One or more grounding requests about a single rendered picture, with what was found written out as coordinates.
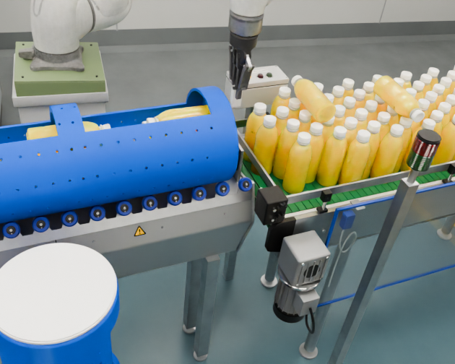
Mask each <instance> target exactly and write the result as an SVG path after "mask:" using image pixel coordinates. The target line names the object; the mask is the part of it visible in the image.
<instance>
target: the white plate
mask: <svg viewBox="0 0 455 364"><path fill-rule="evenodd" d="M116 291H117V281H116V275H115V272H114V270H113V267H112V266H111V265H110V263H109V262H108V261H107V259H106V258H105V257H103V256H102V255H101V254H99V253H98V252H97V251H94V250H92V249H91V248H88V247H86V246H81V245H77V244H73V243H51V244H46V245H42V246H37V247H34V248H31V249H29V250H27V251H24V252H22V253H20V254H19V255H17V256H15V257H14V258H13V259H11V260H10V261H8V262H7V263H6V264H5V265H3V267H2V268H0V332H1V333H3V334H5V335H6V336H8V337H9V338H11V339H14V340H16V341H18V342H23V343H27V344H31V345H52V344H57V343H60V342H65V341H68V340H71V339H74V338H76V337H78V336H81V335H83V334H84V333H86V332H88V331H89V330H91V329H92V328H93V327H95V326H96V325H97V324H99V323H100V322H101V321H102V320H103V318H104V317H105V316H106V315H107V313H108V312H109V310H110V309H111V307H112V305H113V302H114V300H115V297H116Z"/></svg>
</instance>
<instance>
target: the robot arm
mask: <svg viewBox="0 0 455 364"><path fill-rule="evenodd" d="M272 1H273V0H230V11H229V13H230V15H229V23H228V28H229V30H230V40H229V42H230V45H229V53H230V62H229V79H230V80H232V81H231V84H232V90H231V96H230V106H231V108H240V107H241V99H242V94H243V90H247V88H248V83H249V80H250V78H251V73H252V71H253V70H254V67H255V66H254V64H251V61H250V59H251V50H252V49H253V48H255V47H256V45H257V40H258V34H259V33H260V32H261V29H262V23H263V18H264V10H265V7H266V6H268V5H269V4H270V3H271V2H272ZM131 5H132V0H31V5H30V21H31V29H32V37H33V41H34V45H32V48H23V49H19V50H18V51H19V53H18V54H19V57H20V58H24V59H32V63H31V64H30V70H31V71H34V72H36V71H43V70H46V71H76V72H83V71H84V70H85V66H84V64H83V63H82V52H83V50H84V48H83V46H82V45H79V40H80V39H82V38H83V37H84V36H85V35H86V34H88V33H91V32H95V31H98V30H102V29H105V28H107V27H110V26H113V25H115V24H117V23H119V22H120V21H122V20H123V19H124V18H125V17H126V16H127V14H128V13H129V12H130V10H131Z"/></svg>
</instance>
